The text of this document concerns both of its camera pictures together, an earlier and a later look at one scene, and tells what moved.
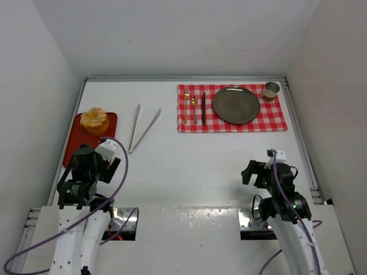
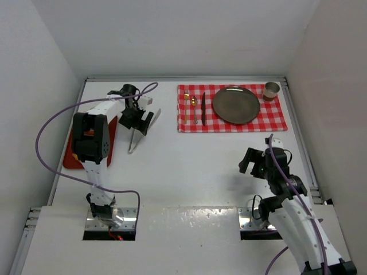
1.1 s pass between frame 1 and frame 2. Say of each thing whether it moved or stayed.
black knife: stayed
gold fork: stayed
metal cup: stayed
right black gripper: moved
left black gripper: moved
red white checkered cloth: stayed
